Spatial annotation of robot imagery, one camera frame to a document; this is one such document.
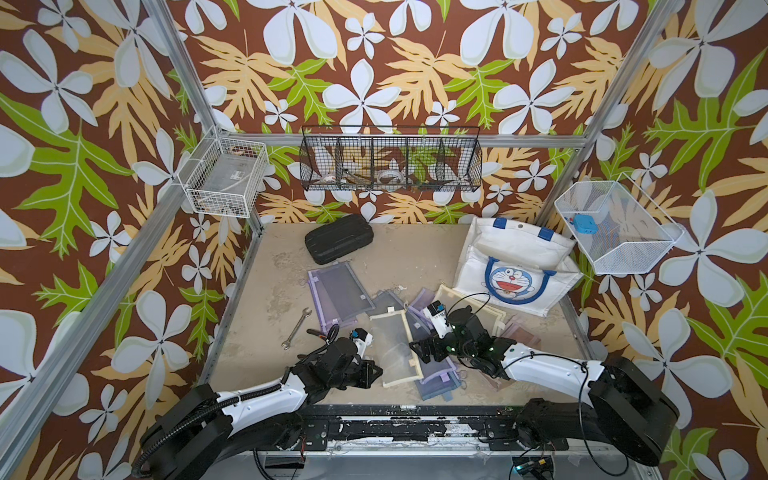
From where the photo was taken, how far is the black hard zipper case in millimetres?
1078

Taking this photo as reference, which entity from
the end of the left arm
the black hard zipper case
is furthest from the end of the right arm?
the black hard zipper case

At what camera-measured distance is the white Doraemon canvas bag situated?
0.86m

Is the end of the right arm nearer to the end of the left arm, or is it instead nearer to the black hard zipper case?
the end of the left arm

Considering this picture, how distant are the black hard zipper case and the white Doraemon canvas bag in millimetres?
404
